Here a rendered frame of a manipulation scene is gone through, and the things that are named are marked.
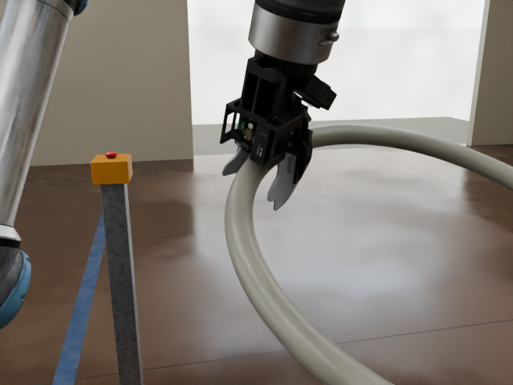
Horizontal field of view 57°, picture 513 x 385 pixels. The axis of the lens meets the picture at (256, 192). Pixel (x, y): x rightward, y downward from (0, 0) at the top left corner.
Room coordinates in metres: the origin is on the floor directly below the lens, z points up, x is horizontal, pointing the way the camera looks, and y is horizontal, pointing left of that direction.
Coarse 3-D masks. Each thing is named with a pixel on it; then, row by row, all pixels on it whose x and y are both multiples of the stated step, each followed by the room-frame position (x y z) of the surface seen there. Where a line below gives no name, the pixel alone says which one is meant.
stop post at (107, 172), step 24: (96, 168) 1.52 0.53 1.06; (120, 168) 1.53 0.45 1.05; (120, 192) 1.55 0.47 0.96; (120, 216) 1.54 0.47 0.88; (120, 240) 1.54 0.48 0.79; (120, 264) 1.54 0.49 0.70; (120, 288) 1.54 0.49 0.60; (120, 312) 1.54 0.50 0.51; (120, 336) 1.54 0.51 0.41; (120, 360) 1.54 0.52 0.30; (120, 384) 1.54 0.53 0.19
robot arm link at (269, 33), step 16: (256, 16) 0.50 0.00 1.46; (272, 16) 0.48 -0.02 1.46; (256, 32) 0.50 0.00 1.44; (272, 32) 0.49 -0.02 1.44; (288, 32) 0.48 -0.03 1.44; (304, 32) 0.48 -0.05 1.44; (320, 32) 0.48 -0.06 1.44; (336, 32) 0.50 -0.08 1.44; (256, 48) 0.50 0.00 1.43; (272, 48) 0.49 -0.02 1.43; (288, 48) 0.48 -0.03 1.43; (304, 48) 0.48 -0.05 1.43; (320, 48) 0.49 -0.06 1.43; (304, 64) 0.49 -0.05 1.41
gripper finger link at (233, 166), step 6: (240, 150) 0.58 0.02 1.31; (234, 156) 0.58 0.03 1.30; (240, 156) 0.59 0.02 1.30; (246, 156) 0.61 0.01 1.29; (228, 162) 0.58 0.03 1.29; (234, 162) 0.59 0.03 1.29; (240, 162) 0.60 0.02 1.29; (228, 168) 0.58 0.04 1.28; (234, 168) 0.60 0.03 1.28; (222, 174) 0.58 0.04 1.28; (228, 174) 0.59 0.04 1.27
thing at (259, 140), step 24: (264, 72) 0.49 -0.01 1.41; (288, 72) 0.50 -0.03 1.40; (312, 72) 0.52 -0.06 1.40; (240, 96) 0.52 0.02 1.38; (264, 96) 0.52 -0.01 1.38; (288, 96) 0.54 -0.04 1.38; (240, 120) 0.53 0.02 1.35; (264, 120) 0.50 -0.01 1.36; (288, 120) 0.52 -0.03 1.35; (240, 144) 0.55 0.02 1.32; (264, 144) 0.51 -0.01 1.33; (288, 144) 0.55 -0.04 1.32
